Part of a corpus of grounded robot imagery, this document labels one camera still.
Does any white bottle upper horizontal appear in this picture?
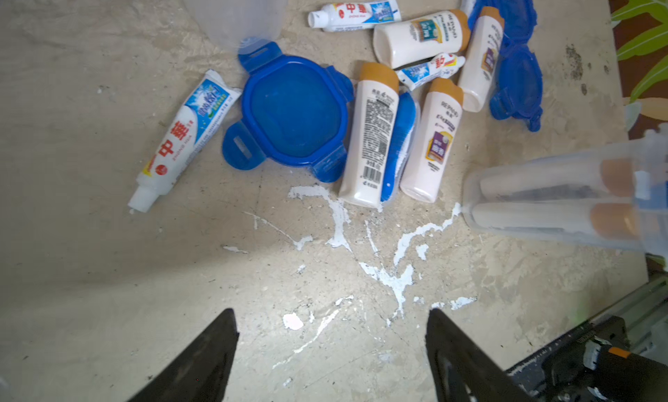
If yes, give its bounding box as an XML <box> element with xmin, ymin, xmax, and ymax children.
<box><xmin>372</xmin><ymin>10</ymin><xmax>471</xmax><ymax>69</ymax></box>

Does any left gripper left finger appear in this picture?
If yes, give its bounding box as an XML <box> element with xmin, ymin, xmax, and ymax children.
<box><xmin>130</xmin><ymin>308</ymin><xmax>239</xmax><ymax>401</ymax></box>

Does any white bottle purple label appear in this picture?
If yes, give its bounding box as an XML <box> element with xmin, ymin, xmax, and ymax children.
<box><xmin>400</xmin><ymin>78</ymin><xmax>464</xmax><ymax>203</ymax></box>

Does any white bottle barcode middle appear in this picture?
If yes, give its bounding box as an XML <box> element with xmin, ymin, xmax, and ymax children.
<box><xmin>339</xmin><ymin>63</ymin><xmax>399</xmax><ymax>208</ymax></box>

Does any toothpaste tube top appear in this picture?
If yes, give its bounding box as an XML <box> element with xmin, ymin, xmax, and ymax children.
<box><xmin>307</xmin><ymin>0</ymin><xmax>402</xmax><ymax>32</ymax></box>

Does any blue toothbrush middle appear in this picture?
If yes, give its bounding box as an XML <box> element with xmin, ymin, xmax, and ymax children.
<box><xmin>381</xmin><ymin>92</ymin><xmax>420</xmax><ymax>204</ymax></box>

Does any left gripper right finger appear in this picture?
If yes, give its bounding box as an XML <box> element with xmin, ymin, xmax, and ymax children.
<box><xmin>426</xmin><ymin>309</ymin><xmax>532</xmax><ymax>402</ymax></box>

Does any blue lid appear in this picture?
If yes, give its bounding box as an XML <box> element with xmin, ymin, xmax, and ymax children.
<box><xmin>489</xmin><ymin>45</ymin><xmax>544</xmax><ymax>132</ymax></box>
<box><xmin>222</xmin><ymin>41</ymin><xmax>354</xmax><ymax>183</ymax></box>
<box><xmin>468</xmin><ymin>0</ymin><xmax>538</xmax><ymax>46</ymax></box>

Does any toothpaste tube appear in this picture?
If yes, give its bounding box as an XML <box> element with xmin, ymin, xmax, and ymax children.
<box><xmin>397</xmin><ymin>53</ymin><xmax>466</xmax><ymax>90</ymax></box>
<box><xmin>307</xmin><ymin>0</ymin><xmax>402</xmax><ymax>32</ymax></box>
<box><xmin>128</xmin><ymin>70</ymin><xmax>241</xmax><ymax>212</ymax></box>

